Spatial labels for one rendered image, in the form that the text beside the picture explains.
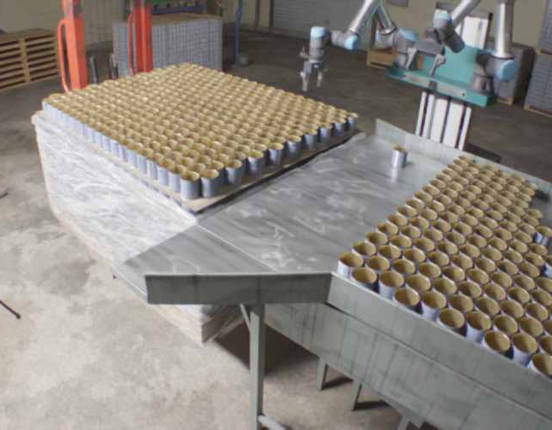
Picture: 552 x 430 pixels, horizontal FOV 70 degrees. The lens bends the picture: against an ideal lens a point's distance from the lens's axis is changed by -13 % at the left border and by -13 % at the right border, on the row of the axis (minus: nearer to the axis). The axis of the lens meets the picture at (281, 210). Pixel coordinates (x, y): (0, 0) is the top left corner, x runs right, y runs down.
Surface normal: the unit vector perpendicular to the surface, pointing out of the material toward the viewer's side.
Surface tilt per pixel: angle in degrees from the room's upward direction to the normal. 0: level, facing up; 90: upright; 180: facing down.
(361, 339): 90
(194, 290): 90
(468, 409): 90
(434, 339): 90
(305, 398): 0
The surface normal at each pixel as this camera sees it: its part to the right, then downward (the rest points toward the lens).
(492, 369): -0.64, 0.36
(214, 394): 0.05, -0.86
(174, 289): 0.10, 0.51
